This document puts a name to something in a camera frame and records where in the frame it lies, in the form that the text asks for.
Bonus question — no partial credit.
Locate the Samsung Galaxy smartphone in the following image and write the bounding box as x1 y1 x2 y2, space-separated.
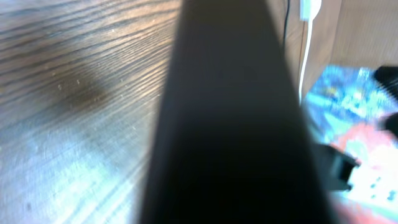
139 0 339 223

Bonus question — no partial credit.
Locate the black USB charging cable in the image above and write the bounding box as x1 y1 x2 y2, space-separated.
282 0 292 47

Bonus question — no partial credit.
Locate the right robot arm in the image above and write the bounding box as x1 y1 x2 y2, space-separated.
302 65 397 197

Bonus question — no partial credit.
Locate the colourful patterned floor mat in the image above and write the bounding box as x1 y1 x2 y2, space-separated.
302 65 397 153

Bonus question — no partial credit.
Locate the white power strip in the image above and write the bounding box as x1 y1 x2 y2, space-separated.
300 0 322 22

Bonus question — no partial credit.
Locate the white power strip cord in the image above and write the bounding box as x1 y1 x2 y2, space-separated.
297 18 314 105

